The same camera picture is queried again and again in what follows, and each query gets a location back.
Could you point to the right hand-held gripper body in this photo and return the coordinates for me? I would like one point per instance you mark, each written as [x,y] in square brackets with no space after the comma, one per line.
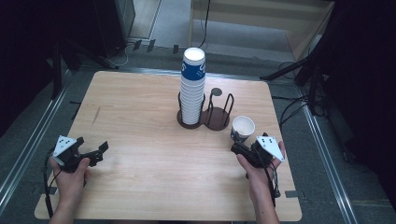
[267,149]

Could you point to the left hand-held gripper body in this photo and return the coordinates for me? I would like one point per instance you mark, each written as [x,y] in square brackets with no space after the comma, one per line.
[67,149]

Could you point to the white paper cup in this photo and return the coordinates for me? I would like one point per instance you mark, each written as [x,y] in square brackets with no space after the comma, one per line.
[243,126]

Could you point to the brown cup holder rack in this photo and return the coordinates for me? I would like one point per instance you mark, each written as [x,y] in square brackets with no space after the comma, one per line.
[218,119]

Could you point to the person's right hand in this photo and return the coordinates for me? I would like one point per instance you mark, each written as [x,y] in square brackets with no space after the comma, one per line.
[258,180]

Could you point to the person's left hand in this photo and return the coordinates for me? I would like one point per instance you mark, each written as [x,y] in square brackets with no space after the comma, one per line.
[70,186]

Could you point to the grey tape piece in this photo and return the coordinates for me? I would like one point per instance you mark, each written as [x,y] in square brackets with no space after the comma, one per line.
[52,190]
[291,194]

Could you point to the dark round table grommet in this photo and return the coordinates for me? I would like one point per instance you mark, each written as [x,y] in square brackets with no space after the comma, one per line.
[216,91]

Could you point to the stack of paper cups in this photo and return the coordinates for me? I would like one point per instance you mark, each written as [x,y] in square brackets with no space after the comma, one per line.
[193,93]

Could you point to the black tripod stand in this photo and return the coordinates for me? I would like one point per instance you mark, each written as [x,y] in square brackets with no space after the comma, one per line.
[286,70]
[57,71]

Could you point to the black tape strip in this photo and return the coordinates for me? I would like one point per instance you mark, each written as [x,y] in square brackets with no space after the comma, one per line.
[151,45]
[137,44]
[176,49]

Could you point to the dark curtain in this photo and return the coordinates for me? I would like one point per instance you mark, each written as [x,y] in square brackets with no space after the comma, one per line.
[367,77]
[28,46]

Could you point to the black cabinet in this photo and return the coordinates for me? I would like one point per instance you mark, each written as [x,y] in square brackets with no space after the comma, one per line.
[115,25]

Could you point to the aluminium floor rail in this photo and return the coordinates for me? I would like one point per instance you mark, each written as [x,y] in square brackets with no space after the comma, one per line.
[327,168]
[31,146]

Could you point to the light wooden shelf frame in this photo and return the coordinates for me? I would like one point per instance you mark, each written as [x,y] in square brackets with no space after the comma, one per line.
[236,9]

